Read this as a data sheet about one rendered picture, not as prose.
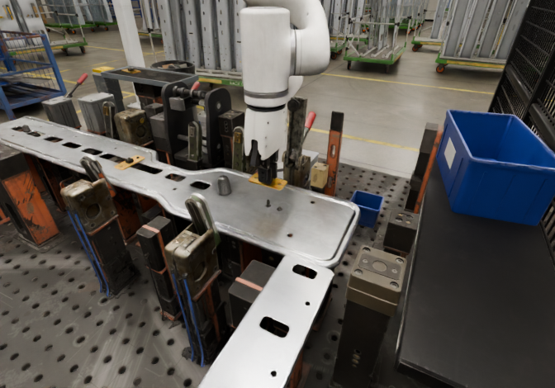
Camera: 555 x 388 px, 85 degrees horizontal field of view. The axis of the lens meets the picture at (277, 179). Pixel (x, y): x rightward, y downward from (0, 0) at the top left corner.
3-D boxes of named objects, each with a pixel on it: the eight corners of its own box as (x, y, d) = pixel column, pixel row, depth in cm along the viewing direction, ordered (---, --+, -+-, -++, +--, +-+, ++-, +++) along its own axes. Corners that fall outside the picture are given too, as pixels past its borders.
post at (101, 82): (119, 167, 149) (90, 73, 126) (132, 160, 155) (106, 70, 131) (130, 170, 146) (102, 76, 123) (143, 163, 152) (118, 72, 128)
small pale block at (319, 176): (304, 270, 94) (310, 167, 75) (308, 262, 96) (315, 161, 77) (315, 274, 92) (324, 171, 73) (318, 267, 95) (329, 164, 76)
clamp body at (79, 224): (92, 291, 88) (44, 191, 69) (128, 262, 97) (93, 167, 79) (115, 303, 84) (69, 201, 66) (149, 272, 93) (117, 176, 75)
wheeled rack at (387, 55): (390, 75, 604) (410, -33, 511) (341, 70, 643) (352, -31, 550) (404, 59, 749) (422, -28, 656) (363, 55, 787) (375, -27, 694)
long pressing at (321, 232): (-36, 136, 109) (-39, 132, 108) (30, 116, 126) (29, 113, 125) (334, 276, 56) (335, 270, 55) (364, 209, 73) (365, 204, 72)
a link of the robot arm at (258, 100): (258, 79, 63) (259, 94, 64) (234, 90, 56) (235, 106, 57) (296, 84, 59) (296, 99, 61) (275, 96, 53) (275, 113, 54)
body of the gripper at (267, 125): (262, 89, 64) (263, 139, 70) (234, 102, 56) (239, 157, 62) (295, 94, 61) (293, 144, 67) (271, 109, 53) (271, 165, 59)
